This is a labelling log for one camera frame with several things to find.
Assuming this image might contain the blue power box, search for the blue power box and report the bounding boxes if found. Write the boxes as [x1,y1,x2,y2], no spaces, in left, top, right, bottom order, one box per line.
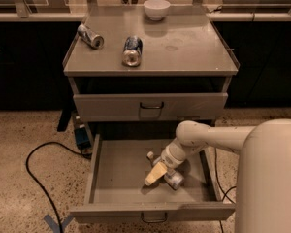
[74,125,91,150]

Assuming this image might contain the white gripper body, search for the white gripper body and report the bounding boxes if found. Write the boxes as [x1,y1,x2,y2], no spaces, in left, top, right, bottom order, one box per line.
[161,139,195,169]

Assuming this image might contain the closed grey upper drawer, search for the closed grey upper drawer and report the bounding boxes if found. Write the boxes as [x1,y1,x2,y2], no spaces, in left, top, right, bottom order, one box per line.
[74,93,228,122]

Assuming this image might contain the open grey middle drawer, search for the open grey middle drawer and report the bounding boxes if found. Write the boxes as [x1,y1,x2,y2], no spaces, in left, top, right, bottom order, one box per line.
[71,136,235,223]

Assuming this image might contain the white counter rail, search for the white counter rail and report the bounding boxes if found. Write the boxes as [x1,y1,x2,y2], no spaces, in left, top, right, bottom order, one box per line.
[0,13,291,22]

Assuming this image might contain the clear plastic water bottle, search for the clear plastic water bottle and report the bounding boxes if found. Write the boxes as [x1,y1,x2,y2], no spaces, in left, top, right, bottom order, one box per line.
[146,151,184,190]

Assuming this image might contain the grey drawer cabinet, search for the grey drawer cabinet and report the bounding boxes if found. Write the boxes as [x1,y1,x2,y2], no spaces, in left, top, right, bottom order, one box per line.
[62,4,241,225]

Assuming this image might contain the white bowl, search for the white bowl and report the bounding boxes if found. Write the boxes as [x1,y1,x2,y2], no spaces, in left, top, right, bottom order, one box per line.
[144,0,171,20]

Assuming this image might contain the blue tape cross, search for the blue tape cross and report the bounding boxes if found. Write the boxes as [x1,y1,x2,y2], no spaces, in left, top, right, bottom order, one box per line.
[44,215,73,233]

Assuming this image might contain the silver can on left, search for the silver can on left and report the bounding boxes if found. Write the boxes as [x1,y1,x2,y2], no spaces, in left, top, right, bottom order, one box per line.
[77,24,104,50]

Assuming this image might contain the black cable on right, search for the black cable on right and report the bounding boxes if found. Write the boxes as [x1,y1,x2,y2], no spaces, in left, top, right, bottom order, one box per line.
[212,146,238,233]

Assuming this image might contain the black cable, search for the black cable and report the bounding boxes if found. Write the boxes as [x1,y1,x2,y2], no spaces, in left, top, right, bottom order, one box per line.
[25,141,93,233]
[212,146,238,233]

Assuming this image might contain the blue soda can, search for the blue soda can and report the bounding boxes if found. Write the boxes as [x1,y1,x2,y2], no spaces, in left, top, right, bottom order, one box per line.
[122,36,143,67]

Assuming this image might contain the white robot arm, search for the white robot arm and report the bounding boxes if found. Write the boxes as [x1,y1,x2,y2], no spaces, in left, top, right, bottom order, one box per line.
[145,119,291,233]

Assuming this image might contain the black cable on left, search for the black cable on left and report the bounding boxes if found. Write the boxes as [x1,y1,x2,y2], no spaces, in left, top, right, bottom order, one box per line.
[25,141,93,233]

